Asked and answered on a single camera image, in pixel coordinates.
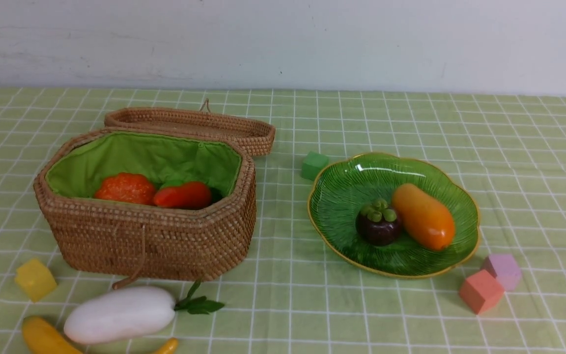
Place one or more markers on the white radish with leaves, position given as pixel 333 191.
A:
pixel 132 312

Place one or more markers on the pink foam cube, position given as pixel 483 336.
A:
pixel 481 291

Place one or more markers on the dark purple mangosteen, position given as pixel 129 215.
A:
pixel 378 223

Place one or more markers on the woven rattan basket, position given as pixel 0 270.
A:
pixel 137 240

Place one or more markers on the orange toy pumpkin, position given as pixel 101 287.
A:
pixel 127 188

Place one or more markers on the orange yellow mango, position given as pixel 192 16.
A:
pixel 426 220

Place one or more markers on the yellow banana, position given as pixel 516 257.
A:
pixel 42 338

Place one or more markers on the green foam cube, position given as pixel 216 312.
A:
pixel 313 164

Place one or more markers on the woven rattan basket lid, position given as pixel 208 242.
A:
pixel 253 136

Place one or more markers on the red carrot with leaves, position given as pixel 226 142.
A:
pixel 184 193

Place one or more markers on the green checkered tablecloth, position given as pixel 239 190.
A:
pixel 293 295

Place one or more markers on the green glass leaf plate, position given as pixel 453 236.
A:
pixel 341 190

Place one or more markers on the yellow foam cube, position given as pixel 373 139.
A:
pixel 35 280

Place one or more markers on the purple foam cube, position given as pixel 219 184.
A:
pixel 504 268

